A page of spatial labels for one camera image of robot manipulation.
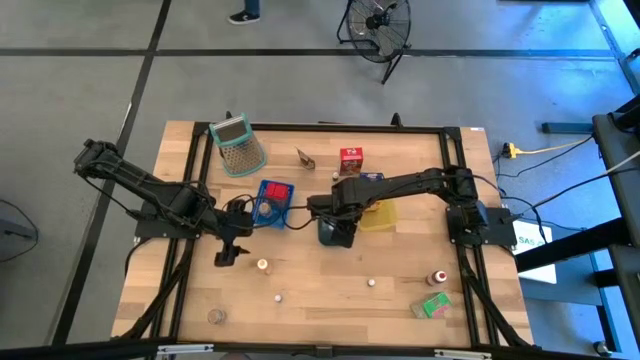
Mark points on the black rig beam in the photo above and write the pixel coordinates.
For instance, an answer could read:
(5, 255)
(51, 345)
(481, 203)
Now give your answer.
(100, 350)

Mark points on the orange yellow-capped squeeze bottle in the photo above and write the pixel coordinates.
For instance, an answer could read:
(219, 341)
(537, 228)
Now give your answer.
(263, 264)

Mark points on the blue plastic basket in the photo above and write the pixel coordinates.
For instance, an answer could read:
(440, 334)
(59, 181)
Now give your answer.
(260, 220)

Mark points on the black caster wheel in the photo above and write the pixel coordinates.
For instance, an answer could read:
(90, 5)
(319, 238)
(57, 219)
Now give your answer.
(602, 347)

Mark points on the white printed sign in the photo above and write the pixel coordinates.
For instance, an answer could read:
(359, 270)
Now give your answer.
(545, 274)

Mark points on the green packaged sponge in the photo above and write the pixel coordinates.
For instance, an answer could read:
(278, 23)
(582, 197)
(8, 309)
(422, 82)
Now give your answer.
(434, 305)

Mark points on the person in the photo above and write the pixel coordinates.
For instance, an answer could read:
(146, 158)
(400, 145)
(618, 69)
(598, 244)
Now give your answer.
(244, 17)

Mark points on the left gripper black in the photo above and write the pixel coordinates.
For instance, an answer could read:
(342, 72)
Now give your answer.
(235, 225)

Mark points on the brown paper packet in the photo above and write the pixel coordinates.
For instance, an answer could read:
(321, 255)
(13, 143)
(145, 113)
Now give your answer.
(306, 160)

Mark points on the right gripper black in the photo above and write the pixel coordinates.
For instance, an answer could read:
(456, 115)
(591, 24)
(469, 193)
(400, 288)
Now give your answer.
(335, 215)

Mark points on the blue metal bar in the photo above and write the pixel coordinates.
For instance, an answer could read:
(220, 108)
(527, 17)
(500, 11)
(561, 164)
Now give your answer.
(567, 128)

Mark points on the teal-framed metal box grater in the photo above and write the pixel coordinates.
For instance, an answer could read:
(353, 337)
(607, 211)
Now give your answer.
(242, 152)

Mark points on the grey-teal plastic basket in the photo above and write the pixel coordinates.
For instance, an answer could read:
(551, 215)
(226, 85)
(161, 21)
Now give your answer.
(325, 237)

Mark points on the red bottle with white cap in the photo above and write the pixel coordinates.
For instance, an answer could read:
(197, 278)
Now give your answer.
(439, 276)

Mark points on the dark grey side table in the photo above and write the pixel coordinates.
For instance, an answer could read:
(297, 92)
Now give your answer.
(617, 165)

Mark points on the yellow plastic basket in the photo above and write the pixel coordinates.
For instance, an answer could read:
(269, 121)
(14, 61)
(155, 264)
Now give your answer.
(385, 217)

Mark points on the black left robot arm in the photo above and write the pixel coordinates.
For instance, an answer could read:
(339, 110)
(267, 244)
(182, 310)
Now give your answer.
(150, 187)

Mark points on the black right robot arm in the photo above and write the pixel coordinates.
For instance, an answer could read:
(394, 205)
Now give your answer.
(425, 182)

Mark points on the black floor fan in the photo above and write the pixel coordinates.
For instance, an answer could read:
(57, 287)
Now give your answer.
(372, 22)

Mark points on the brown glass spice jar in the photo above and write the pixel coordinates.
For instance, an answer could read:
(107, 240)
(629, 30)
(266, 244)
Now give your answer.
(265, 209)

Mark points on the small clear glass jar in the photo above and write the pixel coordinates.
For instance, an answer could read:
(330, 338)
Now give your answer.
(216, 316)

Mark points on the red Froot Loops box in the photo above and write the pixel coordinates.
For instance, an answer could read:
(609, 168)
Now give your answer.
(351, 161)

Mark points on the black aluminium table frame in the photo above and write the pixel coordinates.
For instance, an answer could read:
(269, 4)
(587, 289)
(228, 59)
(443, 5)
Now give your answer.
(320, 127)

